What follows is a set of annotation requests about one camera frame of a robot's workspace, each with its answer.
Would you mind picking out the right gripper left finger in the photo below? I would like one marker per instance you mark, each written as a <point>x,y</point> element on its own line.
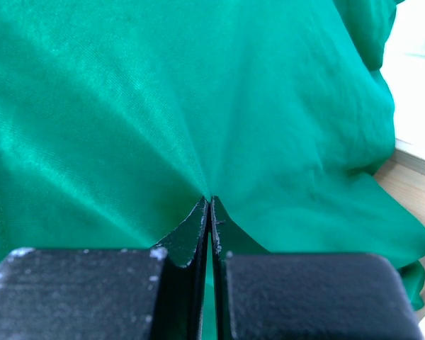
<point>154,293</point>

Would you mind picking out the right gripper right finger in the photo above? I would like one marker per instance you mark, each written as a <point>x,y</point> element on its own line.
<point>264,295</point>

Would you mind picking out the green t-shirt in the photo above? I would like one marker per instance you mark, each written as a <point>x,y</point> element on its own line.
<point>117,117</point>

